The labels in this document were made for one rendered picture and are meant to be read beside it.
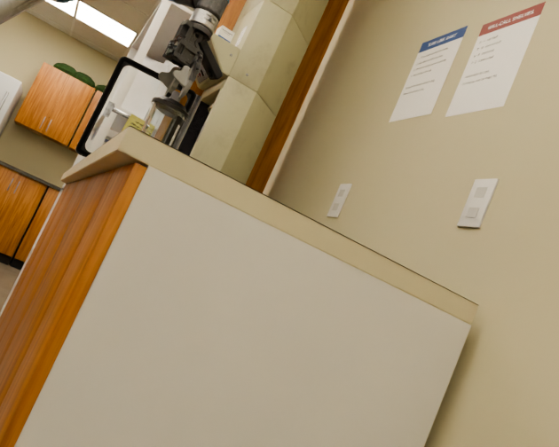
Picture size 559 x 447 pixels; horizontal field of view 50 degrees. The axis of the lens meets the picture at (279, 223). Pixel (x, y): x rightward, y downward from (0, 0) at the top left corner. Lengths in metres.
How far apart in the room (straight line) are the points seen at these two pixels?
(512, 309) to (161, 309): 0.62
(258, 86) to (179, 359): 1.31
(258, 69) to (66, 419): 1.44
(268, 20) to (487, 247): 1.19
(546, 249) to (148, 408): 0.73
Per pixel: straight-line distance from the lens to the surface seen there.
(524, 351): 1.12
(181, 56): 1.70
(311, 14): 2.31
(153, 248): 0.90
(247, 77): 2.07
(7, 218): 6.94
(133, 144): 0.89
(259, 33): 2.12
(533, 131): 1.35
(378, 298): 1.05
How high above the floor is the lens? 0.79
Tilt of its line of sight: 7 degrees up
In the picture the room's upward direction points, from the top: 24 degrees clockwise
